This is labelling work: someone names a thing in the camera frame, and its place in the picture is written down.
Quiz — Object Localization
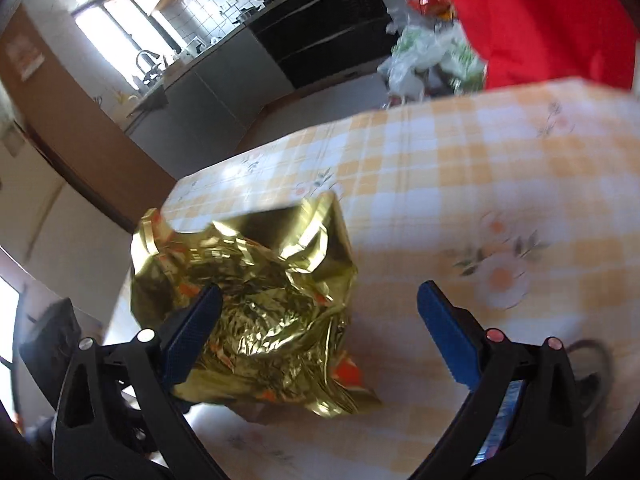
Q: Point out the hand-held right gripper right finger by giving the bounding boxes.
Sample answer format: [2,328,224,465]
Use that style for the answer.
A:
[417,280,588,480]

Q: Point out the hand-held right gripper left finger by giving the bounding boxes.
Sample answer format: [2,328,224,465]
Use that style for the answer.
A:
[52,285,224,480]

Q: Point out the gold foil wrapper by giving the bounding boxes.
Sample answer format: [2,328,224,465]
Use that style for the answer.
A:
[131,192,383,418]

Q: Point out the yellow plaid tablecloth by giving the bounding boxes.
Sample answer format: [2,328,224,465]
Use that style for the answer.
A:
[100,76,640,480]

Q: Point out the wooden door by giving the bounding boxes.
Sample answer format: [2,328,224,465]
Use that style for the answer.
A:
[0,5,176,231]

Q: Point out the grey kitchen cabinets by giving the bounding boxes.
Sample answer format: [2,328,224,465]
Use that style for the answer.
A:
[125,25,296,181]

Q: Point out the chrome kitchen faucet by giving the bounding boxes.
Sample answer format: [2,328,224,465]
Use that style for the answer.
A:
[136,50,163,86]

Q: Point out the white green plastic bag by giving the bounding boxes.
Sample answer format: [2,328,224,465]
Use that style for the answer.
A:
[377,7,488,106]

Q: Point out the red white door notice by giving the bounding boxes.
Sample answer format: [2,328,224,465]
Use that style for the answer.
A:
[7,35,46,81]

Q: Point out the kitchen window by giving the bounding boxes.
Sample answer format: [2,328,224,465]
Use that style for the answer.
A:
[75,0,171,91]

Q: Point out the red cloth with white patches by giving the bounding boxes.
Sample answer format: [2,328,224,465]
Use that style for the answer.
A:
[435,0,640,92]

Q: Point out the black built-in oven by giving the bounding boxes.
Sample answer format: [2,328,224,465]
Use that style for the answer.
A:
[232,0,393,90]

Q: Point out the red snack bag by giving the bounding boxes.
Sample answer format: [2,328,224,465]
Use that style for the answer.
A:
[407,0,453,18]

